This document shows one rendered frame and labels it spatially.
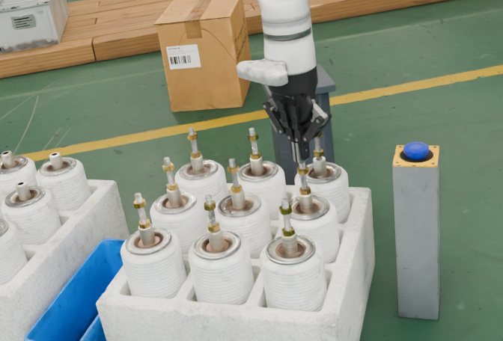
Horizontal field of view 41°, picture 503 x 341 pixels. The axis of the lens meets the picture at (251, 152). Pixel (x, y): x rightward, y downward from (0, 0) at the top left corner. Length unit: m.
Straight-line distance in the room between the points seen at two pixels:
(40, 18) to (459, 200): 1.94
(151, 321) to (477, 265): 0.65
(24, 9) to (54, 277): 1.81
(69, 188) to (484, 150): 1.03
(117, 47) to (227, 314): 1.99
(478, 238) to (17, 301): 0.91
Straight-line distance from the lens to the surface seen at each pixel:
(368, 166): 1.76
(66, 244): 1.35
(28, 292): 1.27
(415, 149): 1.12
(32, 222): 1.33
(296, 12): 0.96
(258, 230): 1.14
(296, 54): 0.98
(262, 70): 0.96
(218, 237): 1.05
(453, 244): 1.47
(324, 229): 1.11
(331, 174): 1.22
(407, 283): 1.24
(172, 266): 1.10
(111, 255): 1.42
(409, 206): 1.15
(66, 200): 1.42
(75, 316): 1.34
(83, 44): 2.92
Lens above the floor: 0.85
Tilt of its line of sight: 27 degrees down
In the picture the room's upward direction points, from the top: 8 degrees counter-clockwise
